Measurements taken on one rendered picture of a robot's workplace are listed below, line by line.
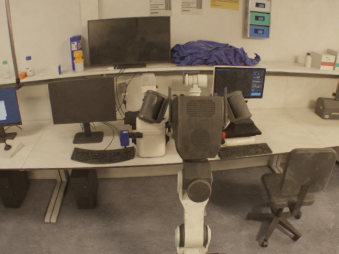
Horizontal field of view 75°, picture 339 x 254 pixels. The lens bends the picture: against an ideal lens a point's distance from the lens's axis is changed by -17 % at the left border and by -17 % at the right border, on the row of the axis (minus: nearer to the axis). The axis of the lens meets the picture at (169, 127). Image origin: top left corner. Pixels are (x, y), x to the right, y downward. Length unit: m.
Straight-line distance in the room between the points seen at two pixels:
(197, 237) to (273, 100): 1.88
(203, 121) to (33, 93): 1.93
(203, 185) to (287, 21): 2.19
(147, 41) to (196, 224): 1.53
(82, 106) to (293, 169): 1.60
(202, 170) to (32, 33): 2.10
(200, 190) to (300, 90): 2.14
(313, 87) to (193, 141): 2.22
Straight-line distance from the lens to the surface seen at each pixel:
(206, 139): 1.20
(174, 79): 2.51
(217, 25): 2.63
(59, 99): 2.10
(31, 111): 2.80
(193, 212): 1.45
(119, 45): 2.29
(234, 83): 2.09
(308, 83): 3.12
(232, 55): 2.37
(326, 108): 2.98
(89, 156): 1.97
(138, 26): 2.28
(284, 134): 2.42
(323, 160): 1.89
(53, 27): 2.65
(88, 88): 2.02
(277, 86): 2.90
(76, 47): 2.38
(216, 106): 1.17
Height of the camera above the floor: 1.78
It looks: 26 degrees down
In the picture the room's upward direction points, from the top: straight up
